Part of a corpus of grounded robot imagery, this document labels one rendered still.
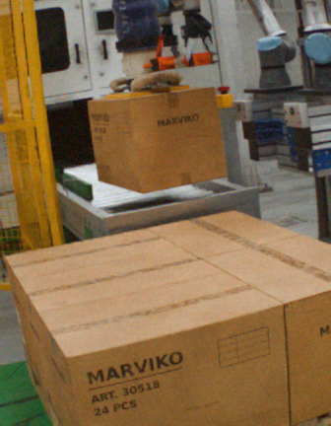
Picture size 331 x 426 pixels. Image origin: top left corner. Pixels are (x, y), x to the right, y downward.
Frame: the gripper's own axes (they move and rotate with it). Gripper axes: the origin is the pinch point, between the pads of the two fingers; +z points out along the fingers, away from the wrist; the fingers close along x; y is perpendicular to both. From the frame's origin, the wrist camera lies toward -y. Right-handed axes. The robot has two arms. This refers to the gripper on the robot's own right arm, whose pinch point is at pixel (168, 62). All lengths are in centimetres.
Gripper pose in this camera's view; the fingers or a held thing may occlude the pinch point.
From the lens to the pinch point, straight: 378.1
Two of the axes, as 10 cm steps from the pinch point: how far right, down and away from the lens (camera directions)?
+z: 1.3, 9.7, 2.0
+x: 9.1, -2.0, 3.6
